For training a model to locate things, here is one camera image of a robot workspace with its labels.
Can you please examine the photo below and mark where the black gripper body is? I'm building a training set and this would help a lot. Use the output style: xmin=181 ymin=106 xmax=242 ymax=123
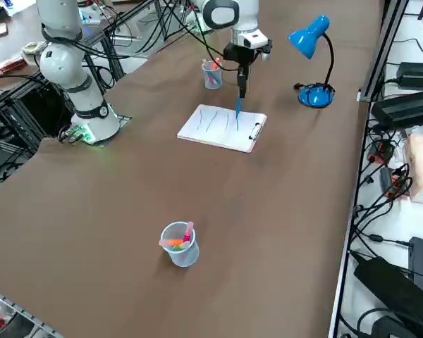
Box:
xmin=223 ymin=41 xmax=265 ymax=67

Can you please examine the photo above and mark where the pink highlighter pen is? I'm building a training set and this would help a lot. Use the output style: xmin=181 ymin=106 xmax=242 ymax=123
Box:
xmin=183 ymin=220 xmax=195 ymax=244
xmin=202 ymin=59 xmax=221 ymax=86

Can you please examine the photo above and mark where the clear plastic cup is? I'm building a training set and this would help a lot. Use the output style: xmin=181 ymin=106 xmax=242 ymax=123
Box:
xmin=201 ymin=58 xmax=223 ymax=90
xmin=159 ymin=220 xmax=200 ymax=268

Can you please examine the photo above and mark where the clipboard with black clip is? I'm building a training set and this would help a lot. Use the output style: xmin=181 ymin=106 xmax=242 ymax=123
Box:
xmin=176 ymin=104 xmax=269 ymax=154

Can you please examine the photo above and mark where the white paper with blue lines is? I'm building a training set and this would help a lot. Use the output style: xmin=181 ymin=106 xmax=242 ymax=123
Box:
xmin=178 ymin=104 xmax=266 ymax=151

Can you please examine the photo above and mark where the blue desk lamp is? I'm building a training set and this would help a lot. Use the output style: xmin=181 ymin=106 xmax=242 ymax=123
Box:
xmin=286 ymin=14 xmax=338 ymax=110

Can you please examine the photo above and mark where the orange black plug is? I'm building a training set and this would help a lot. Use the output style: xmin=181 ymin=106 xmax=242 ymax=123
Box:
xmin=367 ymin=138 xmax=396 ymax=165

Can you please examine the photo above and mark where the black ridged power supply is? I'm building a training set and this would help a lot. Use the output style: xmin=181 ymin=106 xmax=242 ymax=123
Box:
xmin=370 ymin=88 xmax=423 ymax=130

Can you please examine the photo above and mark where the black power adapter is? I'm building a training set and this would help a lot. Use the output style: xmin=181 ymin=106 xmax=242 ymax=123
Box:
xmin=396 ymin=61 xmax=423 ymax=89

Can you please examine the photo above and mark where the small black adapter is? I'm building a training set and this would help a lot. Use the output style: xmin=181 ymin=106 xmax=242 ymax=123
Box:
xmin=379 ymin=165 xmax=394 ymax=194

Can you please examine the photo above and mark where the red book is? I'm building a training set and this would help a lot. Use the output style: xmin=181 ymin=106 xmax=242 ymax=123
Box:
xmin=0 ymin=56 xmax=26 ymax=78

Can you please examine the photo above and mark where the large black bag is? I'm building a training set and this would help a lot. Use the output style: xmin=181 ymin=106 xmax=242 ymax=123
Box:
xmin=352 ymin=256 xmax=423 ymax=338

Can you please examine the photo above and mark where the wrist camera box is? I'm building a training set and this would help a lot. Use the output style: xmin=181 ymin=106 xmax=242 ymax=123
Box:
xmin=260 ymin=39 xmax=274 ymax=63

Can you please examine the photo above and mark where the aluminium table edge rail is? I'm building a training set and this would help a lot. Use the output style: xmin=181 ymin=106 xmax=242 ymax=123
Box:
xmin=327 ymin=0 xmax=410 ymax=338

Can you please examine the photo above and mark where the silver aluminium rail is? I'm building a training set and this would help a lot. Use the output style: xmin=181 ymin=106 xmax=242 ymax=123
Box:
xmin=0 ymin=285 xmax=63 ymax=338

